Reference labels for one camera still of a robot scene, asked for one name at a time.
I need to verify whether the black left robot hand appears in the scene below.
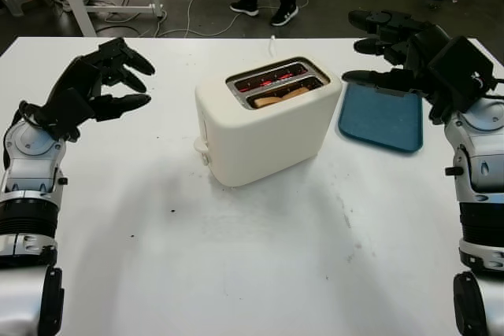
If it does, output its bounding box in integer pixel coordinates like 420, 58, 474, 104
46, 36, 155, 121

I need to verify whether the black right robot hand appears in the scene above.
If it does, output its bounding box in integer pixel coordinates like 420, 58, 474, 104
341, 9, 450, 124

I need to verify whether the toast slice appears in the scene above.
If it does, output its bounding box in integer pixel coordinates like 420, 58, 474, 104
254, 86, 312, 109

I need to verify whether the white two-slot toaster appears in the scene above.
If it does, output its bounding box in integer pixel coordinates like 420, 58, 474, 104
195, 55, 343, 187

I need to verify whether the blue plastic tray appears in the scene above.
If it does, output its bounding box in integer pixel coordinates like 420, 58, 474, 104
337, 78, 425, 155

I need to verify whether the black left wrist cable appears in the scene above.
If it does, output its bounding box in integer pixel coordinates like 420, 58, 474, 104
15, 99, 48, 128

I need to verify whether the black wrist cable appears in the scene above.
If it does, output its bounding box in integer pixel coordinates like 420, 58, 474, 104
15, 99, 48, 128
478, 70, 504, 101

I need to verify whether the grey floor cable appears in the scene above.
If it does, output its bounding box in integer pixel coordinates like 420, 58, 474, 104
94, 9, 170, 38

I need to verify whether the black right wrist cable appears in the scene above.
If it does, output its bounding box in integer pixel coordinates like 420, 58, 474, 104
478, 70, 504, 101

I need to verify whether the white floor cable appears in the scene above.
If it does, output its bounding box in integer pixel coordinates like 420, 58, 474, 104
155, 0, 328, 38

